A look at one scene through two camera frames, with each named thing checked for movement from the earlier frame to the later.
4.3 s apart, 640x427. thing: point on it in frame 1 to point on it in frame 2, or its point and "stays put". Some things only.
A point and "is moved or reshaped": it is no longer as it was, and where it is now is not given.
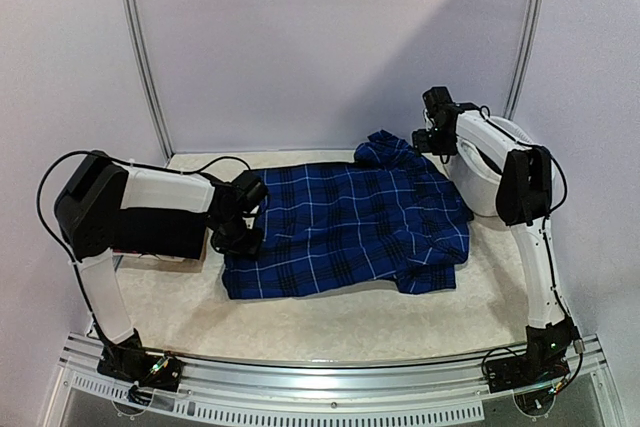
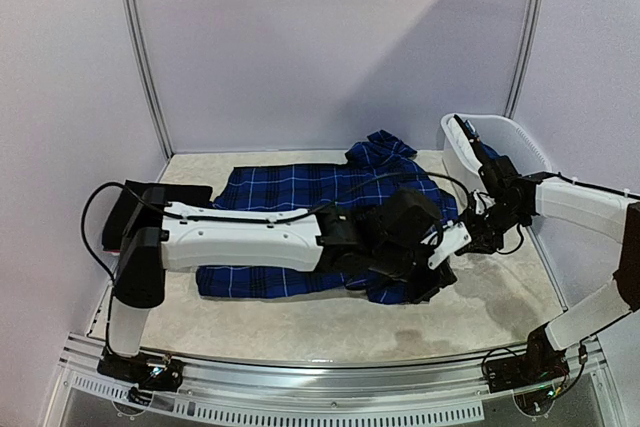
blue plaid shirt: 390,213 is moved or reshaped
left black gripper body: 232,239 to 393,260
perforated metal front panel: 451,411 stays put
